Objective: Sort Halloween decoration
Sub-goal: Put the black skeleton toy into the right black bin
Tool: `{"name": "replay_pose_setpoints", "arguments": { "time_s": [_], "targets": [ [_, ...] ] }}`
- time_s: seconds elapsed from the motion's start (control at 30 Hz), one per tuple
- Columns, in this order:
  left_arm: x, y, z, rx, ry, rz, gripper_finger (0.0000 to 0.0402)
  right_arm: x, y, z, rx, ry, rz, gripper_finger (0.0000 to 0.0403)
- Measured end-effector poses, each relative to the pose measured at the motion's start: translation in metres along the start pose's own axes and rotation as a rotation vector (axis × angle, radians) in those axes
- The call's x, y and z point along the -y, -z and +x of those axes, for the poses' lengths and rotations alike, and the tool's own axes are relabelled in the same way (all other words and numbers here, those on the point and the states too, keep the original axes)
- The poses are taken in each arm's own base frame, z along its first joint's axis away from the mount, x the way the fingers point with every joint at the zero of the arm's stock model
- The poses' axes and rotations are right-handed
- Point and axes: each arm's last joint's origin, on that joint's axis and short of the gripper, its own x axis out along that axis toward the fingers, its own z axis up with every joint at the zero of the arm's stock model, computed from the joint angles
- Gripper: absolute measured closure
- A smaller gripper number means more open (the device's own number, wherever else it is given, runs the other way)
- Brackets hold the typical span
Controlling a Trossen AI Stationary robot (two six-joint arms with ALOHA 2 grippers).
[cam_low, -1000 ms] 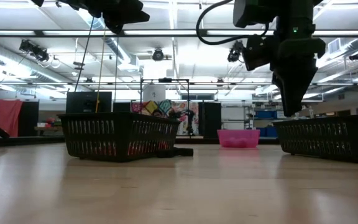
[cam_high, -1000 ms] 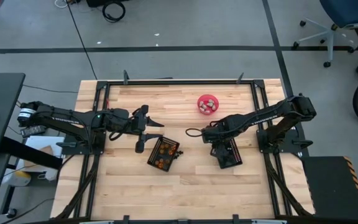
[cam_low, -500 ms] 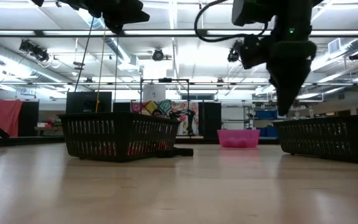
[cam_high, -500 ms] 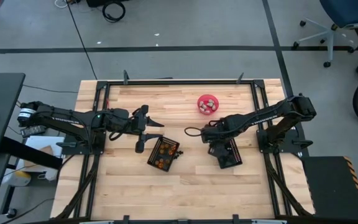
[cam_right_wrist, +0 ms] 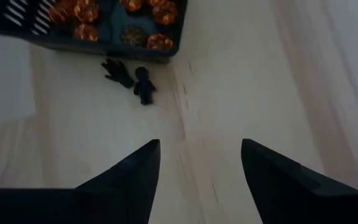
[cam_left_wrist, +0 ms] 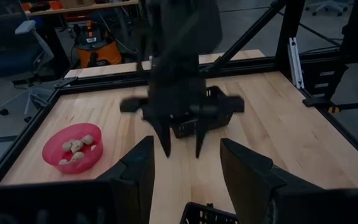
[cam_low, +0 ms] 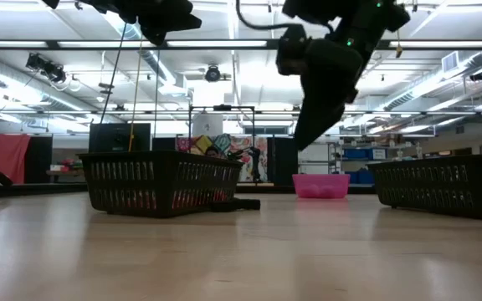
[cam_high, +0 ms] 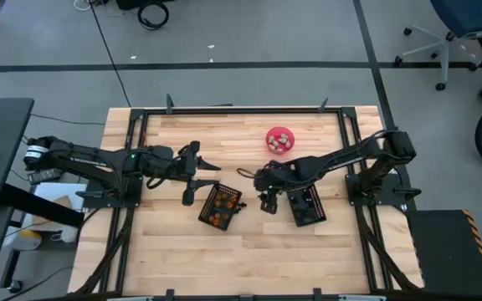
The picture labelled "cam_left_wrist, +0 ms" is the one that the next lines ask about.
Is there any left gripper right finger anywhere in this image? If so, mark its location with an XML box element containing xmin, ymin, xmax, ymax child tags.
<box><xmin>219</xmin><ymin>138</ymin><xmax>324</xmax><ymax>224</ymax></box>

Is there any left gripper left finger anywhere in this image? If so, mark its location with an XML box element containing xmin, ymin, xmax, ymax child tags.
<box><xmin>95</xmin><ymin>135</ymin><xmax>155</xmax><ymax>224</ymax></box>

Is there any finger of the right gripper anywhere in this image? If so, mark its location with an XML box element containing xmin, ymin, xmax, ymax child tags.
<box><xmin>195</xmin><ymin>119</ymin><xmax>209</xmax><ymax>159</ymax></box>
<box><xmin>152</xmin><ymin>117</ymin><xmax>172</xmax><ymax>159</ymax></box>

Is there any black slotted plastic basket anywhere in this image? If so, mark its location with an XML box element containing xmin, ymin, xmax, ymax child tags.
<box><xmin>180</xmin><ymin>201</ymin><xmax>239</xmax><ymax>224</ymax></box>
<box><xmin>169</xmin><ymin>85</ymin><xmax>234</xmax><ymax>139</ymax></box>

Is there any pink plastic bowl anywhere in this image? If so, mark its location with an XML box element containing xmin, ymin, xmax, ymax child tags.
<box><xmin>41</xmin><ymin>123</ymin><xmax>104</xmax><ymax>175</ymax></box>

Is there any orange black shop vacuum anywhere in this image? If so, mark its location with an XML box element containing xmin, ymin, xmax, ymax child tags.
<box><xmin>73</xmin><ymin>20</ymin><xmax>123</xmax><ymax>68</ymax></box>

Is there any white aluminium extrusion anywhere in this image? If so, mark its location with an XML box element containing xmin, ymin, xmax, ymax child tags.
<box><xmin>287</xmin><ymin>37</ymin><xmax>305</xmax><ymax>90</ymax></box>

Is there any wooden workbench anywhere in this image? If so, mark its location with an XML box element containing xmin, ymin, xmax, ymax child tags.
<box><xmin>25</xmin><ymin>0</ymin><xmax>139</xmax><ymax>18</ymax></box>

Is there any brown cardboard box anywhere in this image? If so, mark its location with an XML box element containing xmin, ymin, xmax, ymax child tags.
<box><xmin>60</xmin><ymin>0</ymin><xmax>96</xmax><ymax>9</ymax></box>

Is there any blue office chair white base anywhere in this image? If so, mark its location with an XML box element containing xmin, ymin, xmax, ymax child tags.
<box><xmin>0</xmin><ymin>20</ymin><xmax>55</xmax><ymax>121</ymax></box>

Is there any grey office chair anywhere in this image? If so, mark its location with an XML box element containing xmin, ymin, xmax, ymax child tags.
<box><xmin>305</xmin><ymin>0</ymin><xmax>349</xmax><ymax>17</ymax></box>

